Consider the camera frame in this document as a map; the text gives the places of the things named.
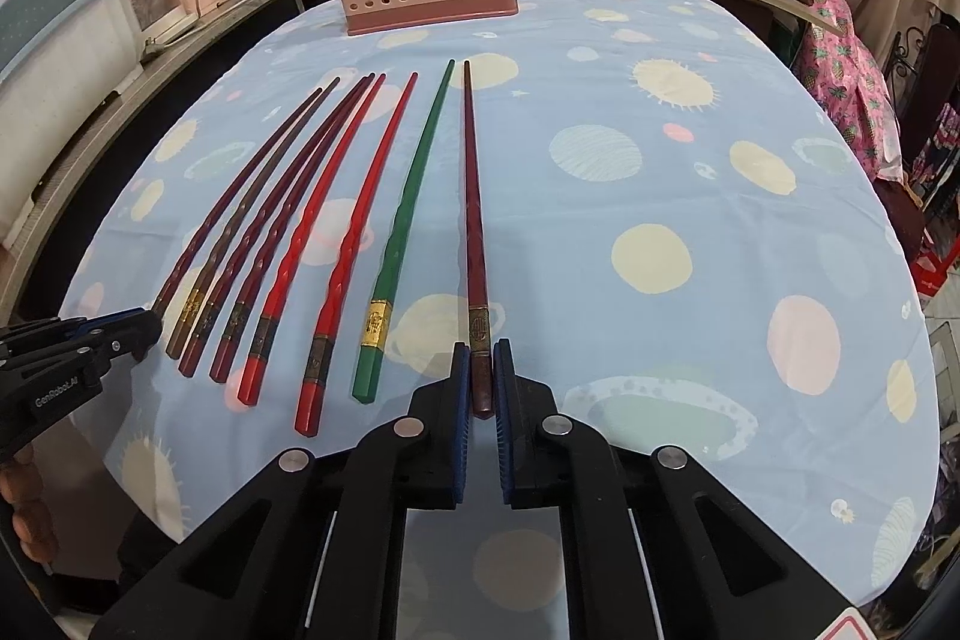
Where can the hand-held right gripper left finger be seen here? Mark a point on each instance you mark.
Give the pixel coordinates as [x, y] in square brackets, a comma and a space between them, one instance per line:
[459, 422]

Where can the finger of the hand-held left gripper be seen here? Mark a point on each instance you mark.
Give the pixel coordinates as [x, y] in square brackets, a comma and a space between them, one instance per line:
[124, 331]

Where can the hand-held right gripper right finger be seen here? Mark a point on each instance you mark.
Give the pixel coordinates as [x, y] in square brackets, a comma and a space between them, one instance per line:
[504, 422]

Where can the maroon chopstick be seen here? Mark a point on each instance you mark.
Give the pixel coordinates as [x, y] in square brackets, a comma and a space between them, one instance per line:
[223, 362]
[176, 340]
[191, 359]
[472, 235]
[196, 246]

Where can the green chopstick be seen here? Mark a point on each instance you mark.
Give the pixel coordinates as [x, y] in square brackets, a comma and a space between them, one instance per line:
[371, 362]

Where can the red chopstick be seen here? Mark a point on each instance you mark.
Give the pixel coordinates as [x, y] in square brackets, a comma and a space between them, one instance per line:
[253, 377]
[315, 392]

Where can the white plastic tub blue rim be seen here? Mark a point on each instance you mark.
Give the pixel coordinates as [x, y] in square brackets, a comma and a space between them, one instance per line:
[52, 55]

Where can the blue planet print tablecloth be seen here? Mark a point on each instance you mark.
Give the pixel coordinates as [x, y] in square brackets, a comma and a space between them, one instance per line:
[675, 160]

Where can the red and white card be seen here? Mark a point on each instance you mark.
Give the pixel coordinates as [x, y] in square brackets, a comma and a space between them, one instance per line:
[846, 629]

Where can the red plastic stool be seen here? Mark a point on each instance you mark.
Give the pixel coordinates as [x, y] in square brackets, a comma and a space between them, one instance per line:
[939, 265]

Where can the pink pineapple print cloth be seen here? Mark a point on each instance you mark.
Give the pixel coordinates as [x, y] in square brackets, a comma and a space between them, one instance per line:
[844, 63]

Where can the dark metal chair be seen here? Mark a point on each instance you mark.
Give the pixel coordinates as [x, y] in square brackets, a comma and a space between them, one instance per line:
[934, 70]

